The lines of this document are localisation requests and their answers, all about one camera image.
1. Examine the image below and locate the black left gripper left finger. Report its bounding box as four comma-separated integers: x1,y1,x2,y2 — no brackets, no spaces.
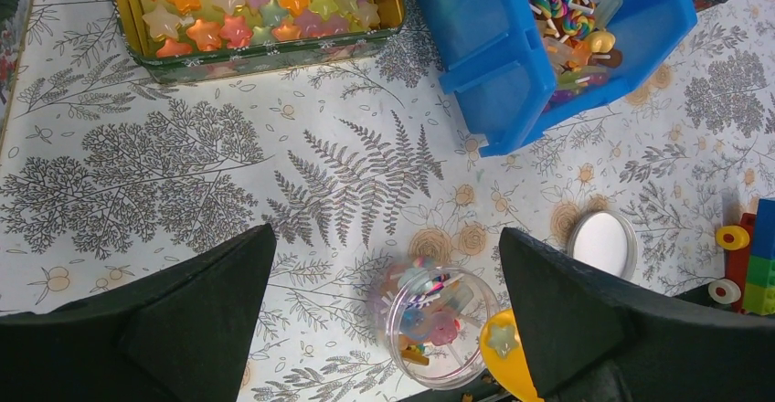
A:
1,224,276,401

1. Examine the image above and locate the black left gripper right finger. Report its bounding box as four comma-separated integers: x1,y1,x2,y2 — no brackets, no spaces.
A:
498,228,774,401

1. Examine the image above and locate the yellow plastic scoop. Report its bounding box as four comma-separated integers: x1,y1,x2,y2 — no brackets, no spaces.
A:
479,308,543,401

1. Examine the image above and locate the white round jar lid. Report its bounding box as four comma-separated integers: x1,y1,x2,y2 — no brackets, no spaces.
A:
567,210,639,280

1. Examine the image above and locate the clear glass jar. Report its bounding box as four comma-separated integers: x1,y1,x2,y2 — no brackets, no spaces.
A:
368,257,501,390

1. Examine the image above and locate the blue plastic candy bin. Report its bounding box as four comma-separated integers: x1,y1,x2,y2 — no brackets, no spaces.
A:
416,0,697,157

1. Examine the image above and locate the colourful toy block train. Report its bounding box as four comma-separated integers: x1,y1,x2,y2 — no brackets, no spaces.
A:
707,198,774,316

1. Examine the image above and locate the floral table cloth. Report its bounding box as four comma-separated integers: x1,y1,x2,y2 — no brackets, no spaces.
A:
1,0,774,401

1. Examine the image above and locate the tin of orange gummies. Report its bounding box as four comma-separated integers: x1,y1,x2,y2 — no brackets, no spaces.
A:
112,0,405,85

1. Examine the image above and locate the tin of lollipops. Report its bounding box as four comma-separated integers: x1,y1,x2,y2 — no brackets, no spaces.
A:
1,0,33,142

